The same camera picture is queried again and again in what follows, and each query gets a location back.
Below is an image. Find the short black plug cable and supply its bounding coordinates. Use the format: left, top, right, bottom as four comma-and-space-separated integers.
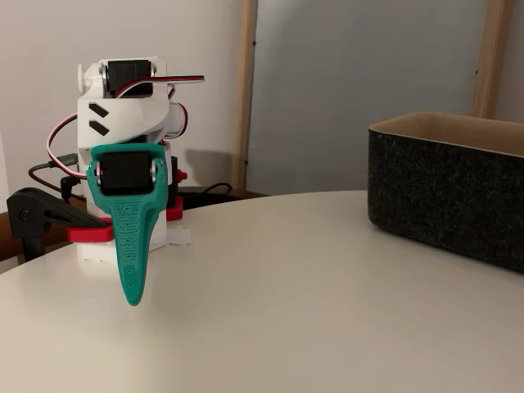
60, 174, 88, 202

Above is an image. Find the dark grey felt basket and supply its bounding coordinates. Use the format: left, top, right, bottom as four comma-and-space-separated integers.
366, 110, 524, 274

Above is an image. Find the black clamp red pad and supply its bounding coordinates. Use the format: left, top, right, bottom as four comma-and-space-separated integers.
165, 155, 189, 221
5, 187, 116, 263

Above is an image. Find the light wooden frame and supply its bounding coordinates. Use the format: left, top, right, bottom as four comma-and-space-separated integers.
230, 0, 516, 194

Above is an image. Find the black power cable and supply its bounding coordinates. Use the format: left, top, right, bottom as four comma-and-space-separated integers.
178, 182, 235, 202

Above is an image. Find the grey usb cable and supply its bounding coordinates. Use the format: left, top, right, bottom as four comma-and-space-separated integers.
27, 152, 79, 194

